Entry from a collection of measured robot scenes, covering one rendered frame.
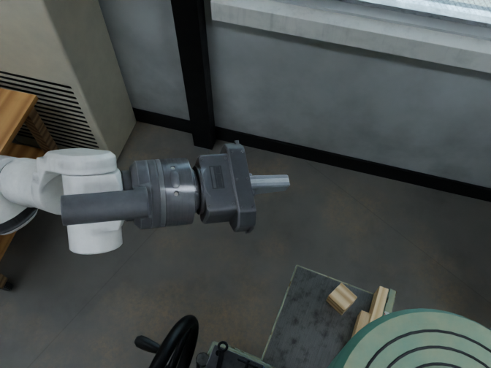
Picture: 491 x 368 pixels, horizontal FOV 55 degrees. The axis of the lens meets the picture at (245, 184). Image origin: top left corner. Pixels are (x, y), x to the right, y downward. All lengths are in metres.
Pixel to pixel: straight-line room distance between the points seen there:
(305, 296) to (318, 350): 0.11
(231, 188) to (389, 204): 1.67
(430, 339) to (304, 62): 1.51
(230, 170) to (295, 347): 0.49
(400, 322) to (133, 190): 0.32
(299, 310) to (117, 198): 0.58
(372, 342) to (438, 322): 0.06
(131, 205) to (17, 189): 0.23
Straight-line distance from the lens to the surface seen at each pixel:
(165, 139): 2.36
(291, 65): 1.85
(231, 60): 1.91
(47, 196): 0.67
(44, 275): 2.17
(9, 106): 1.98
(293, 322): 1.01
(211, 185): 0.60
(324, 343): 1.01
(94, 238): 0.59
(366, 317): 1.00
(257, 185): 0.63
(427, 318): 0.41
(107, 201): 0.55
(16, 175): 0.74
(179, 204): 0.58
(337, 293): 1.01
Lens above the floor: 1.88
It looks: 59 degrees down
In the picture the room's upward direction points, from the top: straight up
